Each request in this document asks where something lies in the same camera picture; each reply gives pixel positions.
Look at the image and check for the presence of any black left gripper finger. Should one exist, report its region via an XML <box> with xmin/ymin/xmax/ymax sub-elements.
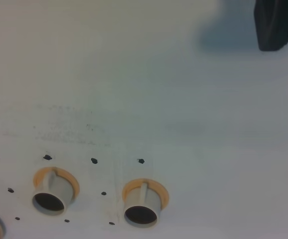
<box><xmin>254</xmin><ymin>0</ymin><xmax>288</xmax><ymax>52</ymax></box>

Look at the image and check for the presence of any left orange coaster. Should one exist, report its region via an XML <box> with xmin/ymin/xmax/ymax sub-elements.
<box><xmin>122</xmin><ymin>178</ymin><xmax>170</xmax><ymax>210</ymax></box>

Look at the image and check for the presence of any orange coaster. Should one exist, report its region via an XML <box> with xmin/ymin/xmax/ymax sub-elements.
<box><xmin>33</xmin><ymin>167</ymin><xmax>80</xmax><ymax>201</ymax></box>
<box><xmin>122</xmin><ymin>178</ymin><xmax>170</xmax><ymax>210</ymax></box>

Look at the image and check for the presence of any left white teacup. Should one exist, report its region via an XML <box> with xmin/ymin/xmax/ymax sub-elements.
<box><xmin>123</xmin><ymin>182</ymin><xmax>162</xmax><ymax>229</ymax></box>

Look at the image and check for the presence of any white teacup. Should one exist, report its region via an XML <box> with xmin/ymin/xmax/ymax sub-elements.
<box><xmin>123</xmin><ymin>182</ymin><xmax>162</xmax><ymax>229</ymax></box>
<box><xmin>32</xmin><ymin>171</ymin><xmax>74</xmax><ymax>216</ymax></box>

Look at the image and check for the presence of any right white teacup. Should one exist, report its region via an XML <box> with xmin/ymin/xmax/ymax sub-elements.
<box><xmin>32</xmin><ymin>171</ymin><xmax>74</xmax><ymax>216</ymax></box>

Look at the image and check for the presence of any right orange coaster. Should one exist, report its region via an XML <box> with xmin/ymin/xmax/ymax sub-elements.
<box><xmin>33</xmin><ymin>167</ymin><xmax>80</xmax><ymax>201</ymax></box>

